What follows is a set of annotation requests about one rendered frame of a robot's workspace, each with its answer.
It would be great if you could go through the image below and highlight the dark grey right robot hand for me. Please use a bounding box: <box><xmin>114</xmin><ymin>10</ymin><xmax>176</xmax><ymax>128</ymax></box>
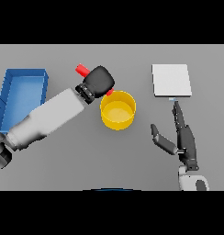
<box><xmin>150</xmin><ymin>100</ymin><xmax>199</xmax><ymax>172</ymax></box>

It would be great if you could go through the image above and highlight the pale square measuring scale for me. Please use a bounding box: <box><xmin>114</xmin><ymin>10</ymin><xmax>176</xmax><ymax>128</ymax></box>
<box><xmin>151</xmin><ymin>63</ymin><xmax>193</xmax><ymax>102</ymax></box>

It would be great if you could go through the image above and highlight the blue tray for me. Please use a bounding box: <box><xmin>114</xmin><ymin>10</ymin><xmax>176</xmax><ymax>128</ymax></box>
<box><xmin>0</xmin><ymin>68</ymin><xmax>50</xmax><ymax>134</ymax></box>

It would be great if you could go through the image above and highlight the yellow bowl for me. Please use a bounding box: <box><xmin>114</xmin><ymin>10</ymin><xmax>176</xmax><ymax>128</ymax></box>
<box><xmin>99</xmin><ymin>90</ymin><xmax>137</xmax><ymax>131</ymax></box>

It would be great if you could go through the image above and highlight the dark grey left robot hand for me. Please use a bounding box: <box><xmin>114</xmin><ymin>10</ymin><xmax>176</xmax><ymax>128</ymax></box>
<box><xmin>74</xmin><ymin>65</ymin><xmax>116</xmax><ymax>105</ymax></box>

